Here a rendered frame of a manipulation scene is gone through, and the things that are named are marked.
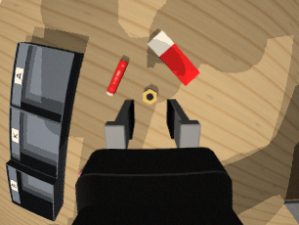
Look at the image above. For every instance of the gold hex nut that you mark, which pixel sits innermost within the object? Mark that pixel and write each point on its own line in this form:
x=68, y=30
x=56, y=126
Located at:
x=149, y=96

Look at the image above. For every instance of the red and white eraser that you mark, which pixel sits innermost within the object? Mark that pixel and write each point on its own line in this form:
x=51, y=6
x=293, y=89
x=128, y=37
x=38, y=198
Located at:
x=173, y=57

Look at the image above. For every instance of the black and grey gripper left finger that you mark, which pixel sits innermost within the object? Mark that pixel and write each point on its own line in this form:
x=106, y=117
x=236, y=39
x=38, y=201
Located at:
x=115, y=131

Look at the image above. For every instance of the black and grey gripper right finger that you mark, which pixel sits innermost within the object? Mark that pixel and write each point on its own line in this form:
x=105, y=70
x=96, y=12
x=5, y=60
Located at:
x=185, y=132

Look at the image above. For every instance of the black rack of bins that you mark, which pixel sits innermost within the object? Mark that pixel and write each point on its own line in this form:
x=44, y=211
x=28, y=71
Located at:
x=37, y=98

